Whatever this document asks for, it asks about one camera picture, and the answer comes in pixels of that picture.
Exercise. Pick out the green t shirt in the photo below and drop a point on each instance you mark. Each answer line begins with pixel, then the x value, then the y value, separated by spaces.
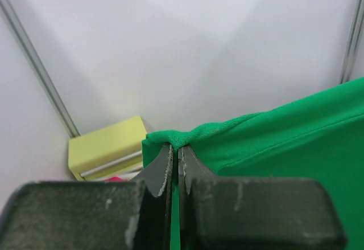
pixel 319 137

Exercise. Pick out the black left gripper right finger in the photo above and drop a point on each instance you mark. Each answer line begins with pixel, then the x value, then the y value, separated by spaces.
pixel 253 213

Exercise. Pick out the red t shirt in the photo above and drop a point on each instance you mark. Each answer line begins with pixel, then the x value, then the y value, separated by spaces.
pixel 115 179

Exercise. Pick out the yellow green drawer cabinet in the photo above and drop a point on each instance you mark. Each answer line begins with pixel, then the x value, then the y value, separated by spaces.
pixel 108 152

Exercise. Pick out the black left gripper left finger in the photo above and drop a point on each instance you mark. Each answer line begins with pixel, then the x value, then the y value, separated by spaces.
pixel 93 215

